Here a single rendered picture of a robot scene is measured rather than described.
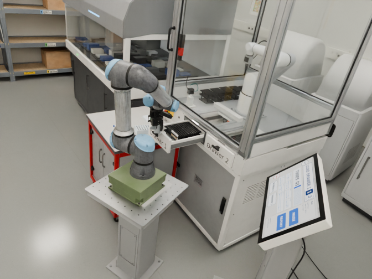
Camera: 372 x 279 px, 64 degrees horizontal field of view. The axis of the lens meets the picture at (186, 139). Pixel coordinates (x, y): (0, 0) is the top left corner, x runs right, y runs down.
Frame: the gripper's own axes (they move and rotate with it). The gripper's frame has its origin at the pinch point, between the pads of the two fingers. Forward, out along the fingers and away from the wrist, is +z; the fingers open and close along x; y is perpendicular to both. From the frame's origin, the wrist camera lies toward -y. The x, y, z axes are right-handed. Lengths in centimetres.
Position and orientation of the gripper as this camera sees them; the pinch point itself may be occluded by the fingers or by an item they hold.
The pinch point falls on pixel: (158, 133)
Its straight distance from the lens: 210.3
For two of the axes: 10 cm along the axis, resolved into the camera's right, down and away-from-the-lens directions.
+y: -8.2, 1.8, -5.4
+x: 5.5, 4.8, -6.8
